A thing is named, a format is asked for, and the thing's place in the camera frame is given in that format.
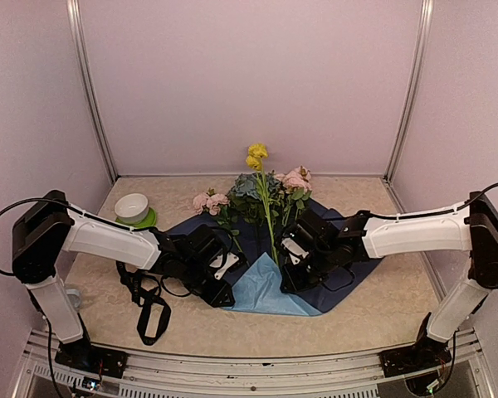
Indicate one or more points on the black printed ribbon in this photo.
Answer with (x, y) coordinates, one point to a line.
(145, 291)

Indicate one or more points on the aluminium corner post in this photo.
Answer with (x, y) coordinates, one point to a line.
(78, 36)
(419, 54)

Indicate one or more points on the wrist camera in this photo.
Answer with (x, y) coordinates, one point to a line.
(223, 263)
(293, 253)

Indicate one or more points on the green plastic plate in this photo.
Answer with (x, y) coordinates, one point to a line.
(149, 221)

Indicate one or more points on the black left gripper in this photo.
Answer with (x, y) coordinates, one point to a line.
(219, 296)

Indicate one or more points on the blue wrapping paper sheet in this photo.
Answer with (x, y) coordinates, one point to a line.
(321, 260)

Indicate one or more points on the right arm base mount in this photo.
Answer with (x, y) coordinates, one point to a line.
(410, 359)

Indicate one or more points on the aluminium corner post right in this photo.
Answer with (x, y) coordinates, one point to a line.
(419, 54)

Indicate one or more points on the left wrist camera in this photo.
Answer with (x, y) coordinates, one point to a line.
(223, 263)

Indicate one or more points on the blue fake flower bunch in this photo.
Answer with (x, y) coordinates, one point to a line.
(246, 200)

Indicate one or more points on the white ceramic bowl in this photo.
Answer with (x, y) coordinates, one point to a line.
(132, 208)

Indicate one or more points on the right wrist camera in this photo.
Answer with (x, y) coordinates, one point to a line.
(293, 253)

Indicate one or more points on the aluminium corner post left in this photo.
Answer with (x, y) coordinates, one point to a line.
(78, 36)

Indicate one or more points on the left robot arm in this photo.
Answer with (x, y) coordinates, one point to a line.
(144, 258)

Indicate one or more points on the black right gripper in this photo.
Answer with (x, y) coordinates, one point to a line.
(294, 283)

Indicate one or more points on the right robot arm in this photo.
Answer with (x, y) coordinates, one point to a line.
(387, 307)

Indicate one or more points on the aluminium front frame rail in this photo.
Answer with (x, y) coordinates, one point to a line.
(155, 374)

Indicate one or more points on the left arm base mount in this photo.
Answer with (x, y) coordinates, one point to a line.
(93, 359)

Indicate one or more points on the yellow fake flower stem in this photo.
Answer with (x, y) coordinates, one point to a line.
(256, 154)

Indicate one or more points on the pale pink fake flower stem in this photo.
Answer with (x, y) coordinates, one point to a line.
(295, 191)

